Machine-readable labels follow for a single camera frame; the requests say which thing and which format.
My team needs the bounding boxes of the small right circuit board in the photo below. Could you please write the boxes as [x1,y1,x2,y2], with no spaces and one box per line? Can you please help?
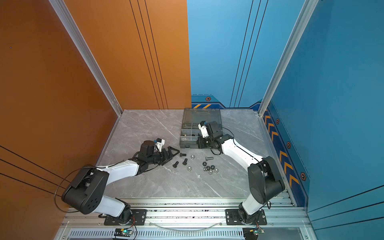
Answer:
[243,228,265,240]

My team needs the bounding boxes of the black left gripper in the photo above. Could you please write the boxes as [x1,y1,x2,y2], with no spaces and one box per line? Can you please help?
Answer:
[147,146,180,166]

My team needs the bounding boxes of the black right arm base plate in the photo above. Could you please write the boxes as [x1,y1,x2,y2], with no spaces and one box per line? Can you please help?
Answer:
[225,209,268,226]

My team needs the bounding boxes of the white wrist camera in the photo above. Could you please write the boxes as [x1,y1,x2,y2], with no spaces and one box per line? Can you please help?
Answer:
[198,121,209,138]
[154,138,165,153]

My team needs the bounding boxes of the aluminium corner frame post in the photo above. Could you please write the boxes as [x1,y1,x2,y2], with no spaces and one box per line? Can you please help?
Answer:
[258,0,319,117]

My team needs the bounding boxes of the clear grey compartment organizer box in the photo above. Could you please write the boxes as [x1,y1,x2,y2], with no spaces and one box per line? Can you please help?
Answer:
[180,108,223,149]

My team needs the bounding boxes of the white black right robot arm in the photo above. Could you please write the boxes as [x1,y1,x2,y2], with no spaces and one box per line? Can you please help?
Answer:
[197,121,286,225]

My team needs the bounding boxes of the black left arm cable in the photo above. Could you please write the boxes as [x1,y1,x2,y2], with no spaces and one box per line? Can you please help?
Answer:
[53,166,91,214]

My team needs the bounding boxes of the aluminium front rail frame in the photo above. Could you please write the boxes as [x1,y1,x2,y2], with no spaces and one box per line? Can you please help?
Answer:
[55,194,316,240]

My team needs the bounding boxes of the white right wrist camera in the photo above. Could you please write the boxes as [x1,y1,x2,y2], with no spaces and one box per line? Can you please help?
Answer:
[198,121,209,138]

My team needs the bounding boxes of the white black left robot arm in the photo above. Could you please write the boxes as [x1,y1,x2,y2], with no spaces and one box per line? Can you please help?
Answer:
[62,139,180,225]

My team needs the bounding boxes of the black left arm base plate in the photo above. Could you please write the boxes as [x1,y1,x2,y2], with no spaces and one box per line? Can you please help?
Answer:
[104,209,147,227]

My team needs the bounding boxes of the green circuit board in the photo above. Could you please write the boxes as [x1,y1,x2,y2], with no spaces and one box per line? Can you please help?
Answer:
[114,228,135,240]

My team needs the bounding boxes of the left aluminium frame post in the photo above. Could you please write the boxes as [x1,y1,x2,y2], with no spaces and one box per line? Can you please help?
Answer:
[49,0,123,118]

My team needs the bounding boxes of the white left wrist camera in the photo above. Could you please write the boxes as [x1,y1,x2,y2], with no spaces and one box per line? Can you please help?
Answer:
[154,138,165,153]

